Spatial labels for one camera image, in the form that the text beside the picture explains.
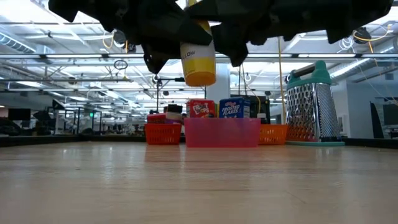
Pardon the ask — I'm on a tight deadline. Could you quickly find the red plastic basket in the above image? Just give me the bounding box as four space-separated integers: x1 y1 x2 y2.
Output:
144 123 183 146

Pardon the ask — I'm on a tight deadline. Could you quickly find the pink plastic bin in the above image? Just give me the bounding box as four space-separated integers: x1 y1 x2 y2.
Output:
183 117 262 148

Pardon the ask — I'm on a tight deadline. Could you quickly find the red Froot Loops cereal box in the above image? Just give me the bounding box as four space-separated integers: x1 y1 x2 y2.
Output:
186 98 216 119

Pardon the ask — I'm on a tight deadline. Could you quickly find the black monitor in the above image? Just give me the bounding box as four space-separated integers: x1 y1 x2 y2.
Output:
7 108 32 121
369 101 398 139

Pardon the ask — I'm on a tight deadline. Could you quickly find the blue Frosted Flakes cereal box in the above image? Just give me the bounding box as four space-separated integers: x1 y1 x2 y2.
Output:
218 96 251 119

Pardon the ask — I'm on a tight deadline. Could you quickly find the black ceiling cable reel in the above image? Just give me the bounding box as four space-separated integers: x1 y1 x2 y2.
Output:
353 26 373 44
112 29 137 54

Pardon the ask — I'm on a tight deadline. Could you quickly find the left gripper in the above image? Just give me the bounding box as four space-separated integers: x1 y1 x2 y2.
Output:
48 0 214 75

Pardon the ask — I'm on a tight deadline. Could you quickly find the black-lidded spice jar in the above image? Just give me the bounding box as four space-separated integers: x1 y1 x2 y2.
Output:
164 103 184 125

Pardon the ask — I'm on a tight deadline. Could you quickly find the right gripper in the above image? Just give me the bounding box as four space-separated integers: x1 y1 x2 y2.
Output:
183 0 394 68

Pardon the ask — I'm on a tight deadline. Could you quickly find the orange plastic basket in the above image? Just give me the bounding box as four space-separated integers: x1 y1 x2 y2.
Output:
258 124 290 146

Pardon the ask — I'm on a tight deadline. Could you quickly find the black camera stand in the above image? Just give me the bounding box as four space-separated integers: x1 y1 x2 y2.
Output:
151 73 197 125

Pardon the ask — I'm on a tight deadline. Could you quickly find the yellow food colouring bottle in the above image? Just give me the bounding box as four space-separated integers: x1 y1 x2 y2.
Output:
180 0 218 88

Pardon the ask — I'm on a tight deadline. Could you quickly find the teal-trimmed metal box grater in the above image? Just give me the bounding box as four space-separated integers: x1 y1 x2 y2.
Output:
285 60 346 147

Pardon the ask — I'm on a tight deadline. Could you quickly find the black aluminium table frame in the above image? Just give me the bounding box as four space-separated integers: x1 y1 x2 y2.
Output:
0 134 398 149

